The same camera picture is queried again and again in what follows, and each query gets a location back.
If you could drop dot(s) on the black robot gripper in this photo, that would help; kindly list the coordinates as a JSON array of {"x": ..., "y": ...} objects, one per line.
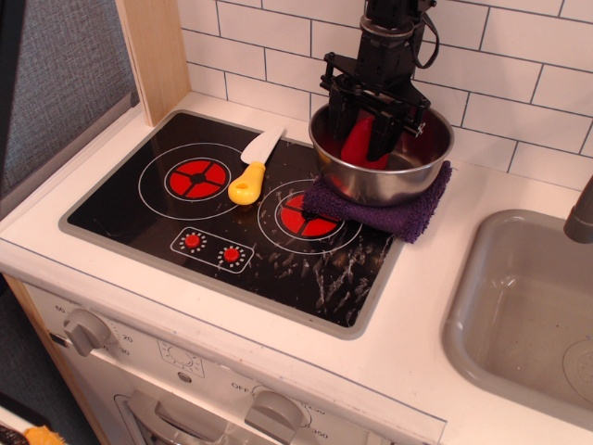
[{"x": 378, "y": 81}]

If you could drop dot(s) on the red toy strawberry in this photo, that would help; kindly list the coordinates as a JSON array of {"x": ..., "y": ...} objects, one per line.
[{"x": 355, "y": 150}]

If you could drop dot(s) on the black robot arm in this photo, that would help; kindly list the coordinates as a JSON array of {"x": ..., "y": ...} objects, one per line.
[{"x": 397, "y": 14}]

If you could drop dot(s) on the black toy stove top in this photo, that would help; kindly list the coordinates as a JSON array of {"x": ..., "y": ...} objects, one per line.
[{"x": 167, "y": 205}]

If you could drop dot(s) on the grey right oven knob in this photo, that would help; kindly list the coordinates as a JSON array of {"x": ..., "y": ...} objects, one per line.
[{"x": 275, "y": 415}]

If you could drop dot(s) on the grey oven knob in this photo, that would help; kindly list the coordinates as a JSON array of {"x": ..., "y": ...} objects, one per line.
[
  {"x": 86, "y": 331},
  {"x": 275, "y": 415}
]

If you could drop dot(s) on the white toy oven front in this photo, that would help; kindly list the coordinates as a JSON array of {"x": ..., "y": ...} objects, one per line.
[{"x": 134, "y": 360}]

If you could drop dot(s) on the grey left oven knob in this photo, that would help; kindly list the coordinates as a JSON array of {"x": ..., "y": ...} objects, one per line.
[{"x": 86, "y": 331}]

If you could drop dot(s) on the stainless steel bowl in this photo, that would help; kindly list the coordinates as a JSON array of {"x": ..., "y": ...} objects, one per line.
[{"x": 411, "y": 167}]

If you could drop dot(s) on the purple folded cloth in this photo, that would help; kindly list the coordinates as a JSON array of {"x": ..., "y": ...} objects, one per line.
[{"x": 407, "y": 221}]

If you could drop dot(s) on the grey toy faucet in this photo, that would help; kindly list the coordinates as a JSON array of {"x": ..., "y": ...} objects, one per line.
[{"x": 578, "y": 226}]

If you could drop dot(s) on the grey toy sink basin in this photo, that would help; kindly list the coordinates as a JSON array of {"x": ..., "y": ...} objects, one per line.
[{"x": 520, "y": 324}]

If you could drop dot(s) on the orange and black plush toy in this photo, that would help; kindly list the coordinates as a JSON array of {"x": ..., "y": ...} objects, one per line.
[{"x": 36, "y": 435}]

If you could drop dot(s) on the yellow handled toy knife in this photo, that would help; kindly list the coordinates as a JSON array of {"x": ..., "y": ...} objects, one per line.
[{"x": 246, "y": 188}]

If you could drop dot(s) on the light wooden post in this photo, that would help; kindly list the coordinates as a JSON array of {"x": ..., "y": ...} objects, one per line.
[{"x": 153, "y": 34}]

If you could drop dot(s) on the grey oven door handle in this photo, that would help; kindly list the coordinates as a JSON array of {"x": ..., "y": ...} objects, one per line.
[{"x": 168, "y": 419}]

